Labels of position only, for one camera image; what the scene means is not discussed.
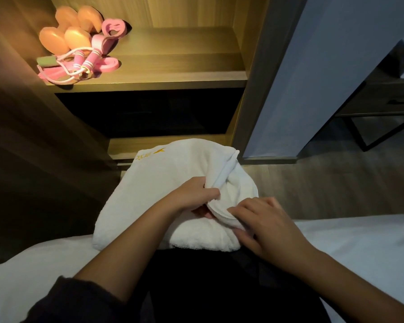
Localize person's right hand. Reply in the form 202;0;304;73
227;197;318;270

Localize person's left hand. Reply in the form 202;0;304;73
164;176;221;220

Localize white towel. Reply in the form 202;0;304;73
92;138;259;252

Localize person's left forearm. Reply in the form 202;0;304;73
73;195;179;301

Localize person's right forearm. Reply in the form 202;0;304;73
298;248;404;323

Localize black trousers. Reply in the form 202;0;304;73
128;246;332;323

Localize wooden wardrobe with shelves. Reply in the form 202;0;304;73
0;0;310;253

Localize pink resistance band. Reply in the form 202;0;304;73
38;56;121;81

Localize dark desk with metal legs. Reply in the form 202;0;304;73
334;39;404;152

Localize pink and white jump rope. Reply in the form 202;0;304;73
37;34;105;85

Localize pink hand grip ring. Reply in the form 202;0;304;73
101;18;129;41

